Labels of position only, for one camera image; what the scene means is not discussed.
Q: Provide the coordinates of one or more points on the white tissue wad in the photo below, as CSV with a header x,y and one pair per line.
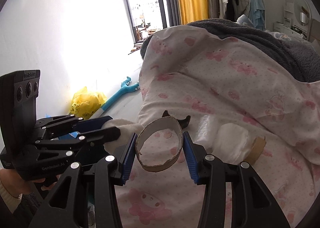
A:
x,y
231,143
120,131

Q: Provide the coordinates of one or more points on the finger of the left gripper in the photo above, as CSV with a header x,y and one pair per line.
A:
x,y
82,142
66,127

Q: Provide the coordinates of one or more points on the black hair claw clip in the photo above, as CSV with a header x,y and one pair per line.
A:
x,y
182,122

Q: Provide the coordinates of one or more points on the white tissue wad on bed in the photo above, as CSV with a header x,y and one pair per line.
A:
x,y
231,143

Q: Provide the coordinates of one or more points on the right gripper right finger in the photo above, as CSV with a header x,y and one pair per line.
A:
x,y
252,203

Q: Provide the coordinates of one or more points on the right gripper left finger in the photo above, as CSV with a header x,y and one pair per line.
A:
x,y
66,204

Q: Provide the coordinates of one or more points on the person's left hand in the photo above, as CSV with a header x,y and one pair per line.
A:
x,y
14,184

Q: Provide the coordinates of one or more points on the dark grey fleece blanket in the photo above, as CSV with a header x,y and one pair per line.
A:
x,y
299,59

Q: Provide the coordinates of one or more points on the white vanity with round mirror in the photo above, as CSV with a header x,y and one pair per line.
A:
x,y
296,18

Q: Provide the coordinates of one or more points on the teal plush back scratcher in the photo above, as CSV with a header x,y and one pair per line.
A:
x,y
125,88

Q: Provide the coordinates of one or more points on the window frame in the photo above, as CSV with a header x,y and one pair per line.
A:
x,y
145,17

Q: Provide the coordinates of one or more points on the brown tape roll core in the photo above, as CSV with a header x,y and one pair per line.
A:
x,y
256,150

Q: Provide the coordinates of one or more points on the yellow plastic bag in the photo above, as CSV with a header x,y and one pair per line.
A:
x,y
85,103

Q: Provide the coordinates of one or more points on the pink patterned white duvet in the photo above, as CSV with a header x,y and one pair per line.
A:
x,y
189,71

